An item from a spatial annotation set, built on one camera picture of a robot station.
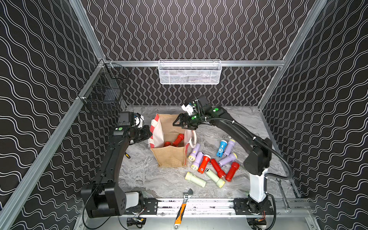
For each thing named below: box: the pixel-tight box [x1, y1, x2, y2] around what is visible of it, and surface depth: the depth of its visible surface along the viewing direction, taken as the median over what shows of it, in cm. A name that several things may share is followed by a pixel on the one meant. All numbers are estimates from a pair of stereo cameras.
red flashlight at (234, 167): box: [225, 161, 240, 183], surface depth 85 cm
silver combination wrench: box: [275, 177, 292, 214], surface depth 79 cm
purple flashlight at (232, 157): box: [218, 152, 238, 168], surface depth 90 cm
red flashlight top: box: [172, 133, 185, 148], surface depth 97 cm
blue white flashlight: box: [216, 139, 228, 158], surface depth 94 cm
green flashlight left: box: [184, 172, 207, 188], surface depth 83 cm
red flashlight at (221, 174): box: [210, 158, 227, 179], surface depth 86 cm
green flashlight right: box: [205, 168, 226, 189], surface depth 84 cm
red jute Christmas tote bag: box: [148, 113, 174, 168], surface depth 87 cm
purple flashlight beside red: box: [190, 150, 205, 171], surface depth 89 cm
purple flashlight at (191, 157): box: [188, 142, 201, 162], surface depth 92 cm
